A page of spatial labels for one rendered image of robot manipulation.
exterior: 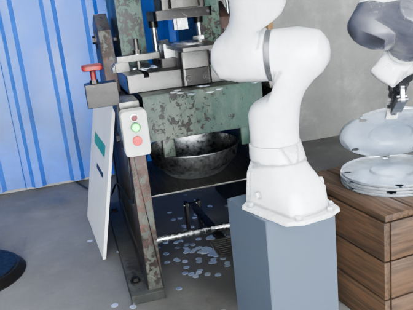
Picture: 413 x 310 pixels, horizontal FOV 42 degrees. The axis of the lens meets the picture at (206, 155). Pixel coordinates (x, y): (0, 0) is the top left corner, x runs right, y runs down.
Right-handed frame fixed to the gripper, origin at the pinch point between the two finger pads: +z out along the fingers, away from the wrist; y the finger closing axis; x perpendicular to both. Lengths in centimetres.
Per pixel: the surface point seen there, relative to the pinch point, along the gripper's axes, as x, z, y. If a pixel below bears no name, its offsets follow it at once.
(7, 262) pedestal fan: 136, 56, -22
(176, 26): 64, 10, 45
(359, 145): 6.8, 20.1, 0.4
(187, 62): 59, 7, 26
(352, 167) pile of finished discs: 9.3, 23.6, -5.2
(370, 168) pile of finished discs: 4.3, 21.1, -6.9
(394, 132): -2.6, 14.0, 0.8
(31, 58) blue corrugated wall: 159, 78, 94
